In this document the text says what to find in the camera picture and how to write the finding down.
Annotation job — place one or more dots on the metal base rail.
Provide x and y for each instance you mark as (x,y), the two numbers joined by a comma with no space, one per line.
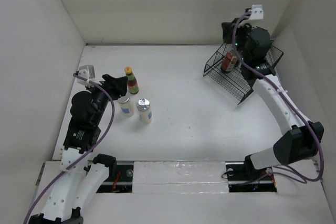
(183,178)

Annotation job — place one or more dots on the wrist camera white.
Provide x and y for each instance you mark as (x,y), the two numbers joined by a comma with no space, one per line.
(86,73)
(255,12)

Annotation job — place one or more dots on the black wire basket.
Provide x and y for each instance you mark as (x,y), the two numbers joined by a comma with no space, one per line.
(234,80)

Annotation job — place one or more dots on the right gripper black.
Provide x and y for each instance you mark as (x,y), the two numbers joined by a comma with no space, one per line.
(228,31)

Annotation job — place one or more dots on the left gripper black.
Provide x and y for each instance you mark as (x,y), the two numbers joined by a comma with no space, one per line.
(116,86)

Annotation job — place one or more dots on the white jar silver lid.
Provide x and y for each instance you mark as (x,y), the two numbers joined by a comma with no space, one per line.
(126,106)
(144,110)

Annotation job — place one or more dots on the black cap red label bottle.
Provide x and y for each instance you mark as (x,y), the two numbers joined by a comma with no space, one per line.
(229,62)

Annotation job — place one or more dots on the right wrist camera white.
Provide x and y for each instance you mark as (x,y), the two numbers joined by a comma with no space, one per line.
(255,12)

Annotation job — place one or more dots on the yellow cap chili sauce bottle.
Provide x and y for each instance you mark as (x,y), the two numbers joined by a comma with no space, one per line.
(132,83)

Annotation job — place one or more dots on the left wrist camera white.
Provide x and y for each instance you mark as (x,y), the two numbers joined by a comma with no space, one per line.
(86,73)

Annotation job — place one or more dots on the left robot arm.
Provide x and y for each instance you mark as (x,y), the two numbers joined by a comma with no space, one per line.
(68,195)

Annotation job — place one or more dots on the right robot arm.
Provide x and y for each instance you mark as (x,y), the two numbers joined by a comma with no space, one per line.
(301,137)

